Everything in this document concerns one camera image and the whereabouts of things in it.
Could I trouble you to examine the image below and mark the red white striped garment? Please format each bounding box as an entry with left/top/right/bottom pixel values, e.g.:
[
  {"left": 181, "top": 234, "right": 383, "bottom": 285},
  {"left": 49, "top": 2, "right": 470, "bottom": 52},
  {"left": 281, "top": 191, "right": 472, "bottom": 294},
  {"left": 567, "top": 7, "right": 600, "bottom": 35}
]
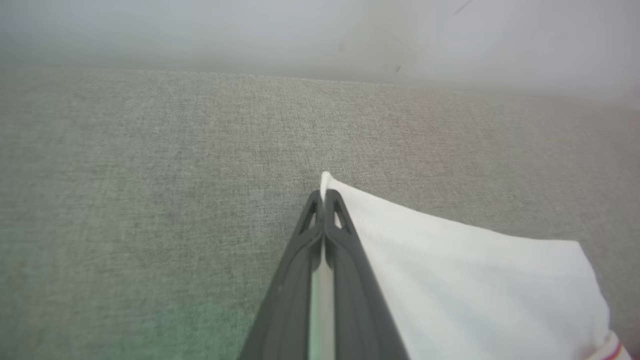
[{"left": 307, "top": 171, "right": 632, "bottom": 360}]

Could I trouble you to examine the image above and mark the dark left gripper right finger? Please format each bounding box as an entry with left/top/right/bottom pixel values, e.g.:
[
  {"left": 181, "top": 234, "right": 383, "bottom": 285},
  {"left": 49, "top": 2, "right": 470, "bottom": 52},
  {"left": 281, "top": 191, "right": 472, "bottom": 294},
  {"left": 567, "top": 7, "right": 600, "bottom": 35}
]
[{"left": 322, "top": 188, "right": 411, "bottom": 360}]

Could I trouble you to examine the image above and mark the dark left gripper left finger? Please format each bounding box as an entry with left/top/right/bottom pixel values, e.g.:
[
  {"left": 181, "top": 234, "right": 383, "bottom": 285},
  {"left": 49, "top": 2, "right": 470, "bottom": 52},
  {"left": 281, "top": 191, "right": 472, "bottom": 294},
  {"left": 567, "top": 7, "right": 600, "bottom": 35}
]
[{"left": 239, "top": 190, "right": 325, "bottom": 360}]

